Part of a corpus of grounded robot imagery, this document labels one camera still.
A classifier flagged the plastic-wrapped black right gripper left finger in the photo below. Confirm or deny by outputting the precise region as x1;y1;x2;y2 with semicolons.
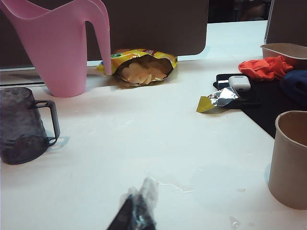
106;193;136;230

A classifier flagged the plastic-wrapped black right gripper right finger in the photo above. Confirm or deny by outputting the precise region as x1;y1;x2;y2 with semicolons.
135;177;159;230

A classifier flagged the dark translucent cup with handle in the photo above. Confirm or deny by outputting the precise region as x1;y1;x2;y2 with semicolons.
0;87;60;165

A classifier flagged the beige paper cup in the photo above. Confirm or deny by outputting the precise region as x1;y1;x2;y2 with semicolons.
268;110;307;210

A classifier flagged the yellow foil wrapper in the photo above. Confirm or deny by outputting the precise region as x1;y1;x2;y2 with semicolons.
196;86;239;115

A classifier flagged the open yellow chip bag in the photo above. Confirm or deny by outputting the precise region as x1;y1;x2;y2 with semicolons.
95;48;178;89

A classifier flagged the white earbuds case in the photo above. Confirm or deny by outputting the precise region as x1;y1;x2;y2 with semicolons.
228;75;252;99

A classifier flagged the black mat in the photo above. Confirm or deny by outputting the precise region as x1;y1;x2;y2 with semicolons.
239;79;307;139

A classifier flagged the pink plastic watering can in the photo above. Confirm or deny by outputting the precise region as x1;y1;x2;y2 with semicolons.
0;0;112;98

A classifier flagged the orange cloth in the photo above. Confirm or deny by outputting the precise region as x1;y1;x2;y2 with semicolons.
238;55;295;81

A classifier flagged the wide brown desk partition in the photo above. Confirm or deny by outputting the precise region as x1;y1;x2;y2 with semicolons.
0;0;209;70

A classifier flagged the dark blue cloth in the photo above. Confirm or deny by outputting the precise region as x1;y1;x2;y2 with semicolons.
279;69;307;106

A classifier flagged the narrow brown desk partition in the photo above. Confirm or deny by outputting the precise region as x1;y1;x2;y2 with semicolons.
263;0;307;46

